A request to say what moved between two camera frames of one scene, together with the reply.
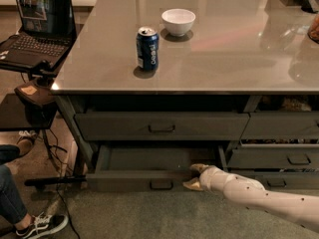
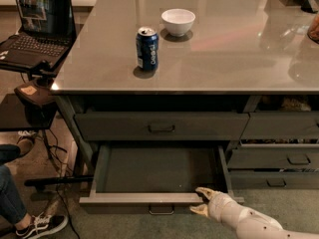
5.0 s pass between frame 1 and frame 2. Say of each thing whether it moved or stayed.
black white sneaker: stayed
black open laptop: stayed
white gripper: moved
